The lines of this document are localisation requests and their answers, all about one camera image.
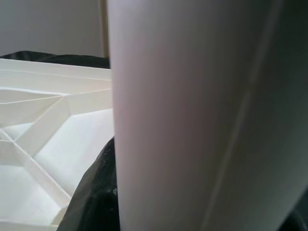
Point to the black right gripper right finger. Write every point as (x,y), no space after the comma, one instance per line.
(299,220)

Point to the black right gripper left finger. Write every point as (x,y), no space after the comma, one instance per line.
(98,199)

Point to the white plastic children table top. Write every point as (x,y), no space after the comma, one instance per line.
(48,149)

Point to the white plastic table leg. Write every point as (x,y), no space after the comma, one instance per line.
(183,108)

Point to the black cloth table cover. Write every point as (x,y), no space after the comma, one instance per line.
(48,56)

